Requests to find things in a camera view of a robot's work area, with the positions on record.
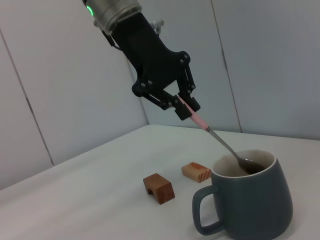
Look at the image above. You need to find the grey ceramic cup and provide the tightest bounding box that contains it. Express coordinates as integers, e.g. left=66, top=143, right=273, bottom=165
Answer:
left=191, top=149, right=294, bottom=236

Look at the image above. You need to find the pink handled metal spoon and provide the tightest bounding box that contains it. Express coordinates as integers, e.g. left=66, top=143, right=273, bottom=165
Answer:
left=178, top=97, right=263, bottom=176

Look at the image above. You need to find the dark arched wooden block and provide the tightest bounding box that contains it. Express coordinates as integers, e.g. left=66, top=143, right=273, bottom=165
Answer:
left=142, top=172, right=175, bottom=205

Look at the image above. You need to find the light wooden block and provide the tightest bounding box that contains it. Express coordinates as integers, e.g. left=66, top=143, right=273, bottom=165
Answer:
left=181, top=161, right=213, bottom=184

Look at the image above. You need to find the silver cable connector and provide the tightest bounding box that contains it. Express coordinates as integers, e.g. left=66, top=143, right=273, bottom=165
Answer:
left=149, top=19, right=165, bottom=35

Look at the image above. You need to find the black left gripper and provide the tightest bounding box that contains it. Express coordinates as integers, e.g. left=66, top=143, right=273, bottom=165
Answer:
left=111, top=11, right=201, bottom=122

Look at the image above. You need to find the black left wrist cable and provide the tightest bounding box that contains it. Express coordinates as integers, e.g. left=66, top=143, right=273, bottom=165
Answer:
left=101, top=29, right=125, bottom=52

